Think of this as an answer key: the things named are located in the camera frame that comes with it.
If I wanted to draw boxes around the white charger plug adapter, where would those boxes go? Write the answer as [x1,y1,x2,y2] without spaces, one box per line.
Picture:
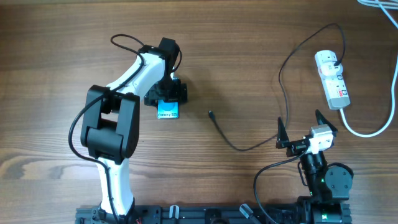
[319,62,343,77]

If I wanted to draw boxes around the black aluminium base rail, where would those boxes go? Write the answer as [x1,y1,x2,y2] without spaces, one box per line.
[75,203,352,224]

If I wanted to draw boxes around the teal screen Galaxy smartphone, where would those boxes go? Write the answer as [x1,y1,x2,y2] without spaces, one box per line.
[157,100,179,119]

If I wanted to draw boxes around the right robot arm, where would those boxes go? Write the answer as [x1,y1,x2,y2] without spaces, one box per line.
[276,110,354,224]

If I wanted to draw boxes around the white cables at corner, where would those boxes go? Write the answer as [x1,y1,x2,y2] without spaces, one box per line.
[356,0,398,29]

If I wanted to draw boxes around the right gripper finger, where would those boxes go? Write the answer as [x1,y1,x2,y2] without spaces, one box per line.
[315,110,338,136]
[275,117,290,148]

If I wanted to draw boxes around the white power strip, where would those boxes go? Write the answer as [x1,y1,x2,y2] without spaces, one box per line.
[315,50,351,110]

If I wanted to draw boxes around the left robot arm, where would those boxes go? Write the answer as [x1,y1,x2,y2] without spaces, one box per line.
[75,38,187,223]

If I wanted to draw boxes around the black USB charging cable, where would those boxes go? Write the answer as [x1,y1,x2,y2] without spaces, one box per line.
[208,23,347,152]

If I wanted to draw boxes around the white power strip cord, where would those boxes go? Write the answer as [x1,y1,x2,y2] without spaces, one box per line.
[339,53,398,138]

